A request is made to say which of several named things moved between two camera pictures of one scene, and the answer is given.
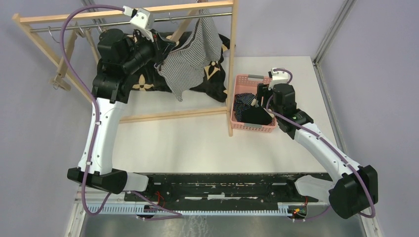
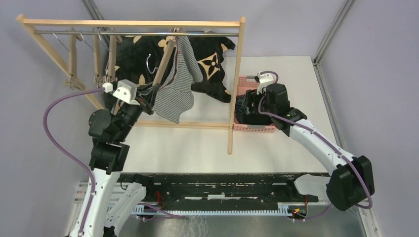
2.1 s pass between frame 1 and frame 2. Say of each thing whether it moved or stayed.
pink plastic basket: stayed
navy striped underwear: stayed
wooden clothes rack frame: moved
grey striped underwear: moved
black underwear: stayed
